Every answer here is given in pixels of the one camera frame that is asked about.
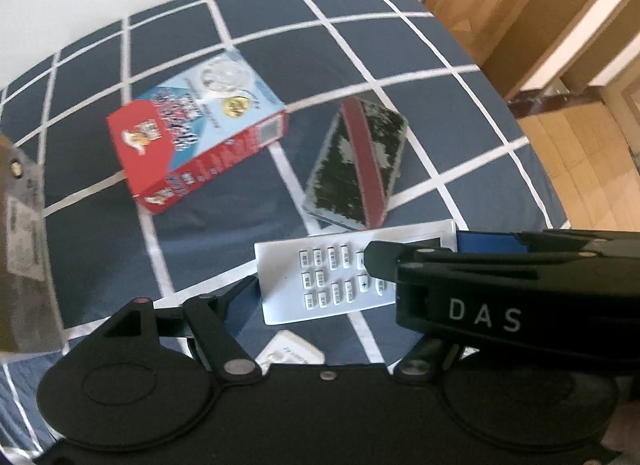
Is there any white calculator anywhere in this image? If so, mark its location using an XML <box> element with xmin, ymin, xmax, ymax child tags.
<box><xmin>254</xmin><ymin>219</ymin><xmax>457</xmax><ymax>325</ymax></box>

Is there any dark speckled tin case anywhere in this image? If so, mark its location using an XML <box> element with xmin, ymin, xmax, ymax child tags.
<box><xmin>303</xmin><ymin>97</ymin><xmax>408</xmax><ymax>230</ymax></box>

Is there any small white packet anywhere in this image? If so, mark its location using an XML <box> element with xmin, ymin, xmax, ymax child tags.
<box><xmin>255</xmin><ymin>329</ymin><xmax>326</xmax><ymax>374</ymax></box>

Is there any brown cardboard box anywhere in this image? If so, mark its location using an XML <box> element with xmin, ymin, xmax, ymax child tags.
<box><xmin>1</xmin><ymin>137</ymin><xmax>63</xmax><ymax>353</ymax></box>

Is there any red blue detergent box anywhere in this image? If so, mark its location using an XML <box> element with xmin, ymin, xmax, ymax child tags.
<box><xmin>106</xmin><ymin>49</ymin><xmax>288</xmax><ymax>215</ymax></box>

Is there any navy white checked bedsheet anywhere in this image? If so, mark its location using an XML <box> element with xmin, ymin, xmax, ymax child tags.
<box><xmin>0</xmin><ymin>0</ymin><xmax>569</xmax><ymax>463</ymax></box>

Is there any wooden door frame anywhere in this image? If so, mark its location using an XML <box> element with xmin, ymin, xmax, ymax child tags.
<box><xmin>422</xmin><ymin>0</ymin><xmax>640</xmax><ymax>107</ymax></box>

